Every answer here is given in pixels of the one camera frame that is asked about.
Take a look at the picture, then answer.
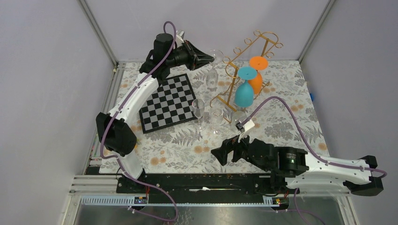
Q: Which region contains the black white chessboard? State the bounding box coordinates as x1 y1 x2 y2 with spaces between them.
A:
139 74 196 134

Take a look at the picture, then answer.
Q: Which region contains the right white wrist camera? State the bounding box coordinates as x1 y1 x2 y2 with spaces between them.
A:
236 120 255 143

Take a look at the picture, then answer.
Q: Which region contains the round clear wine glass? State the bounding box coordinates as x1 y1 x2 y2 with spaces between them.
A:
230 111 247 131

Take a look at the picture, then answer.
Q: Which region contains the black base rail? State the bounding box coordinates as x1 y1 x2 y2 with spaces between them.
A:
116 173 295 204

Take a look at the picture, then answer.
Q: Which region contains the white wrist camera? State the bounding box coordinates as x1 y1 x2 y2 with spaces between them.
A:
236 120 255 143
176 30 185 46

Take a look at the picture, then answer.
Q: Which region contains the gold wire glass rack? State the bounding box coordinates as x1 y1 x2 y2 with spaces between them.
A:
210 30 283 113

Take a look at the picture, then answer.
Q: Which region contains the clear champagne flute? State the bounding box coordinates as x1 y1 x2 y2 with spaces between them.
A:
206 49 224 90

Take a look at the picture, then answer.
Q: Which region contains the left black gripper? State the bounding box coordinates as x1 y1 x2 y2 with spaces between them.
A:
166 39 214 71

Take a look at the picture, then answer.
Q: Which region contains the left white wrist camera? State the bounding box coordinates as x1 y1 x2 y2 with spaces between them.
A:
176 30 185 46

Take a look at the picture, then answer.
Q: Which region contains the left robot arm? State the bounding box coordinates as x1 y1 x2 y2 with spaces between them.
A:
96 33 214 193

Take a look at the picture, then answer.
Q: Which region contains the floral table mat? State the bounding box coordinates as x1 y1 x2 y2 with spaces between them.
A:
99 60 330 174

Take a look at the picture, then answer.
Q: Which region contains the tall clear flute glass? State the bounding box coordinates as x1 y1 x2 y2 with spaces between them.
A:
191 99 205 132

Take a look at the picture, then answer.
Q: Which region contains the teal wine glass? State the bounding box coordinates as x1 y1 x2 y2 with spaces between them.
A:
234 67 257 108

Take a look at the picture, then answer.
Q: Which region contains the orange wine glass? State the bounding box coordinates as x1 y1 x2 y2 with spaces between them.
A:
248 56 268 95

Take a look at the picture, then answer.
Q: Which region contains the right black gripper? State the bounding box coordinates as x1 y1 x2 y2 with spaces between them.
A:
210 127 270 172

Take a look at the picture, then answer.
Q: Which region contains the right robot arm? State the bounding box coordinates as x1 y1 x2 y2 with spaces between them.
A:
211 136 384 196

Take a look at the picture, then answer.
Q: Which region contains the short clear glass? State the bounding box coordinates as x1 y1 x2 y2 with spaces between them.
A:
209 107 223 135

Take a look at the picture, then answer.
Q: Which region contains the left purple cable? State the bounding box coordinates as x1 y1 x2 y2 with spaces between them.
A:
99 21 179 223

